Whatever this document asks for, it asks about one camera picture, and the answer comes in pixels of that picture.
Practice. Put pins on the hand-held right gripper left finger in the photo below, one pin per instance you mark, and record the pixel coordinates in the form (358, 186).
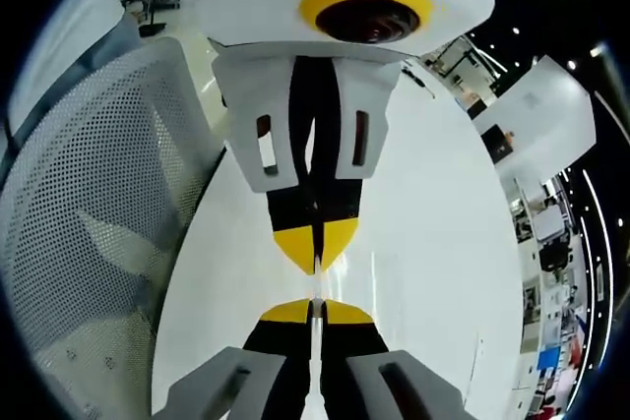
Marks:
(221, 390)

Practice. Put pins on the white mesh chair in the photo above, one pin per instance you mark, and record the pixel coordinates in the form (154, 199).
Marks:
(98, 169)

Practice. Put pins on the black office chair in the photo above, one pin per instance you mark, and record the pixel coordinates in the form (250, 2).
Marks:
(554, 257)

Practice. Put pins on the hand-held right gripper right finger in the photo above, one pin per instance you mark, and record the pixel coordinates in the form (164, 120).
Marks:
(418, 390)

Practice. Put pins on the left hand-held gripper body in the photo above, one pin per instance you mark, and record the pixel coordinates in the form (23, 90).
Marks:
(256, 2)

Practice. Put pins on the blue box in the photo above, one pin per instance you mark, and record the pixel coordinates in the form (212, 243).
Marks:
(549, 366)

